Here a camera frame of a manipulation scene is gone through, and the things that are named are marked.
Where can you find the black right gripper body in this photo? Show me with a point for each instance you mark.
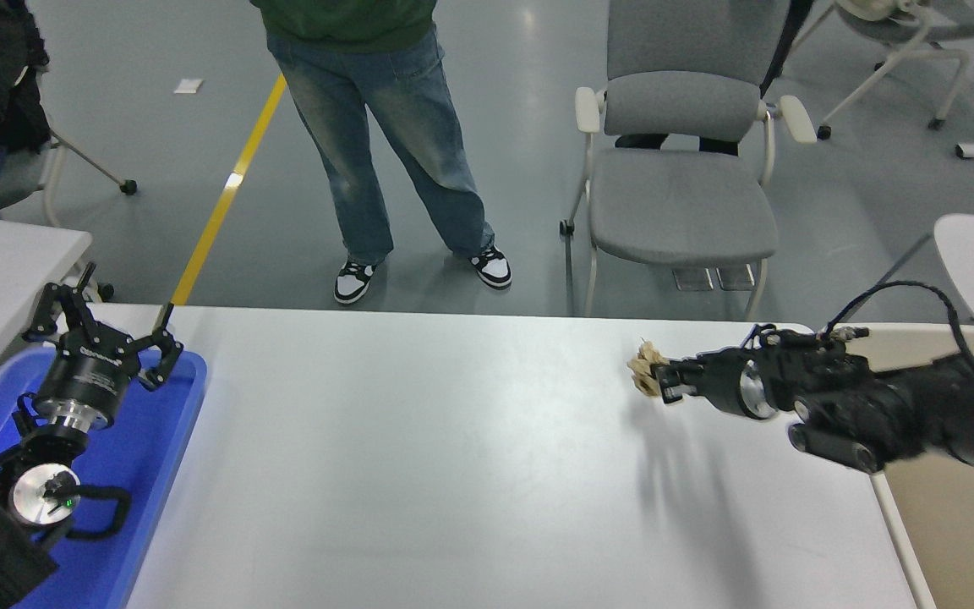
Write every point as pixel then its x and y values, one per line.
pixel 719 381

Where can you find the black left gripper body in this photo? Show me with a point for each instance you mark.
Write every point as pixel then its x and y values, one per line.
pixel 90 376

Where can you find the tan paper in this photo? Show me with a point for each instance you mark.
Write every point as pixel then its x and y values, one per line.
pixel 642 368

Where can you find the grey padded armchair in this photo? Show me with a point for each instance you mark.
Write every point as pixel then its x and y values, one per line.
pixel 681 203

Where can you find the blue plastic tray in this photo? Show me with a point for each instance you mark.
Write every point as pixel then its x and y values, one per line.
pixel 140 440

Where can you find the clear floor plate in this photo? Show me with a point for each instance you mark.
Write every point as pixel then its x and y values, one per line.
pixel 694 279
pixel 736 279

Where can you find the grey chair with white legs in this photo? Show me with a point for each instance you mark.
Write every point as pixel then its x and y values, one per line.
pixel 18 178

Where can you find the large pale bin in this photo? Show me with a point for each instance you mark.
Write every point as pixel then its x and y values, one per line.
pixel 960 541

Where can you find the standing person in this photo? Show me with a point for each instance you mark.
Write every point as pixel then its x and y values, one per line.
pixel 369 127

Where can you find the white framed wheeled chair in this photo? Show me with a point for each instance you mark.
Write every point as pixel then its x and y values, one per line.
pixel 918 25

